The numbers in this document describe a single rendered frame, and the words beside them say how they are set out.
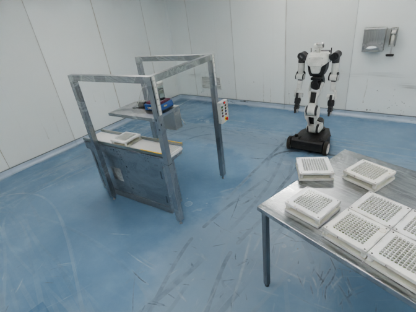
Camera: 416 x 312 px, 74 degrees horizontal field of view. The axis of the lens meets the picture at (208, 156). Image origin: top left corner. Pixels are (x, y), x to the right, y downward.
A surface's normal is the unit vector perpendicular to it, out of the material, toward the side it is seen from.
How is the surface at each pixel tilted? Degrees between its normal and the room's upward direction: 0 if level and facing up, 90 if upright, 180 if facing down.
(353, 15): 90
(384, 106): 90
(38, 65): 90
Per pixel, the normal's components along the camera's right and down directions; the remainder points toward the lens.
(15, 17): 0.80, 0.20
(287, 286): -0.11, -0.88
